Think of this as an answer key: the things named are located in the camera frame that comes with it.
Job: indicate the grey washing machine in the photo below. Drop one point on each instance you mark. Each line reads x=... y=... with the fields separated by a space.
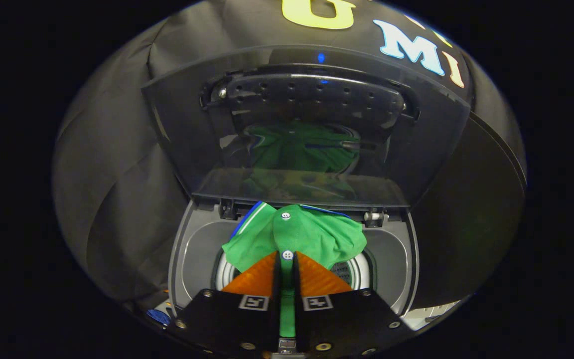
x=197 y=244

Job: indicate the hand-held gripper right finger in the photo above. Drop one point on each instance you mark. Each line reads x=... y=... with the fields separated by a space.
x=347 y=321

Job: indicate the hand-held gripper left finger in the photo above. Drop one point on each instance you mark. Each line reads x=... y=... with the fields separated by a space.
x=232 y=321

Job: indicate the dark washing machine lid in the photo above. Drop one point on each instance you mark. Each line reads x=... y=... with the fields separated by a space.
x=187 y=124

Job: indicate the black backdrop cloth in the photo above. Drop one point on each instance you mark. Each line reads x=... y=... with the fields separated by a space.
x=117 y=174

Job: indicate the beige cabinet with black frame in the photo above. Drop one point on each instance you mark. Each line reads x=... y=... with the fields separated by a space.
x=466 y=224

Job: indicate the green polo shirt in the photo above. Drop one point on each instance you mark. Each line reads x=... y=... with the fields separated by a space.
x=317 y=234

